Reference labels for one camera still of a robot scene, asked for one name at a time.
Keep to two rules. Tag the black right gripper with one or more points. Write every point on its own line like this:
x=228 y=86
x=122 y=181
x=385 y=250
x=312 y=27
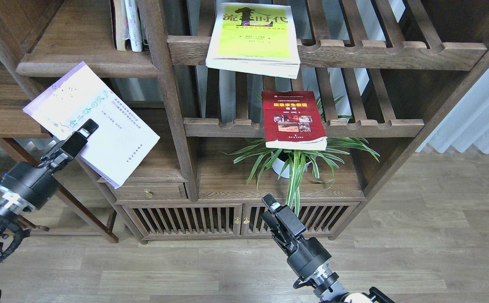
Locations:
x=304 y=256

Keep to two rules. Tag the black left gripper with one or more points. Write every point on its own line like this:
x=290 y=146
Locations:
x=27 y=188

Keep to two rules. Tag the white lavender cover book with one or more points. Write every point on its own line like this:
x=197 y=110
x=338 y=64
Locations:
x=122 y=139

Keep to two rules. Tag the red cover book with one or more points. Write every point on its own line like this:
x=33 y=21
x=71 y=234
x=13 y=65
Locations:
x=292 y=121

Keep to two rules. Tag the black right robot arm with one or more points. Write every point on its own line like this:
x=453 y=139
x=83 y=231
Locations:
x=329 y=290

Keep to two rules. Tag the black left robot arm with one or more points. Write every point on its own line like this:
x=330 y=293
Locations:
x=11 y=239

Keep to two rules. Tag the white plant pot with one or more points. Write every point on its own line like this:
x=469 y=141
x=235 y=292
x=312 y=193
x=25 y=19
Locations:
x=280 y=166

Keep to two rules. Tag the green spider plant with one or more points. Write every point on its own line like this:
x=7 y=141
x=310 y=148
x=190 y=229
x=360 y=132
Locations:
x=331 y=157

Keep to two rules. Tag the upright dark green book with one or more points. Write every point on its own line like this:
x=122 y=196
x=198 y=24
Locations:
x=145 y=44

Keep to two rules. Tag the upright white book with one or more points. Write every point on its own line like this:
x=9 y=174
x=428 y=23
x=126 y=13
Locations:
x=134 y=25

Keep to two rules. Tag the upright beige book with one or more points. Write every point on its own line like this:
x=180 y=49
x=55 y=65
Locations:
x=119 y=24

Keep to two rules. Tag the dark wooden bookshelf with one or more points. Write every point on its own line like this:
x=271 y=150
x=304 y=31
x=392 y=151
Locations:
x=388 y=80

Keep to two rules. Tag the yellow green cover book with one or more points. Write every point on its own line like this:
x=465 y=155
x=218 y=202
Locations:
x=254 y=38

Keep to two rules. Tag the white pleated curtain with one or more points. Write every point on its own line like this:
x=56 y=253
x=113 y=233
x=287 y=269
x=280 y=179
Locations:
x=466 y=125

